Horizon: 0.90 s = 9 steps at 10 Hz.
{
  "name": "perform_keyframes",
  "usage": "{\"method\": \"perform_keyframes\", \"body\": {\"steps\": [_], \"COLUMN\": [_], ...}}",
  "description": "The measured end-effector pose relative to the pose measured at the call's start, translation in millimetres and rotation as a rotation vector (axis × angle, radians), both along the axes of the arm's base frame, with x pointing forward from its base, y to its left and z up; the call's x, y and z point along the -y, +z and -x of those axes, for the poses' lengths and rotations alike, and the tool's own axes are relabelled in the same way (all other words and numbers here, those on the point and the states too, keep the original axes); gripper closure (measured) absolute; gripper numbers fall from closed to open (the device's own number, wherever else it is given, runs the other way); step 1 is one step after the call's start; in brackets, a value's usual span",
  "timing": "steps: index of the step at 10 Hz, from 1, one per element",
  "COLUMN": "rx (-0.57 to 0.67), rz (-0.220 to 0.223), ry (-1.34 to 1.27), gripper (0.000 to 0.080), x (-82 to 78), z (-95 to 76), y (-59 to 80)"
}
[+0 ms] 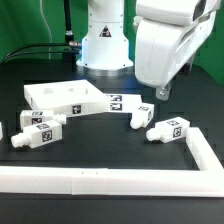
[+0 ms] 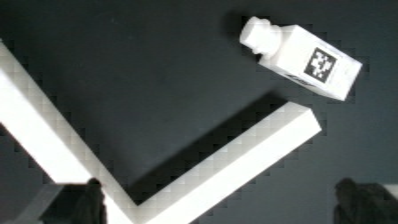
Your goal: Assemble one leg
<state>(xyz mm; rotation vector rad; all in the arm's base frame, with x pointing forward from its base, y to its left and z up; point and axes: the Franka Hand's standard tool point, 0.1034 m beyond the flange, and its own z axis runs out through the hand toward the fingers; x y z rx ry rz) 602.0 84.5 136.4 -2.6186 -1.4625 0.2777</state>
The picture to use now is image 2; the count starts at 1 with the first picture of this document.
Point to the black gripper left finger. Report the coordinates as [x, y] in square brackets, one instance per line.
[69, 204]

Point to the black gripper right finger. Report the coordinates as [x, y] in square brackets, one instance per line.
[367, 204]

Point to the white table leg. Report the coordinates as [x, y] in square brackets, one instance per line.
[301, 57]

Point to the white L-shaped obstacle fence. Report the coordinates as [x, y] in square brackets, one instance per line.
[175, 206]

